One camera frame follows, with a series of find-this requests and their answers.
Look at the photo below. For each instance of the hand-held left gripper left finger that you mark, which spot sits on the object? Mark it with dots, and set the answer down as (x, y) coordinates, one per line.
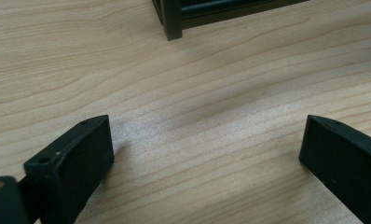
(71, 168)

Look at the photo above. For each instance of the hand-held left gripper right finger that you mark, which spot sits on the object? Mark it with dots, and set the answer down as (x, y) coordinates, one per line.
(345, 161)

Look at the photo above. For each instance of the black metal rack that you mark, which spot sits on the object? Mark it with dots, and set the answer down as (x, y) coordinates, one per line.
(173, 18)

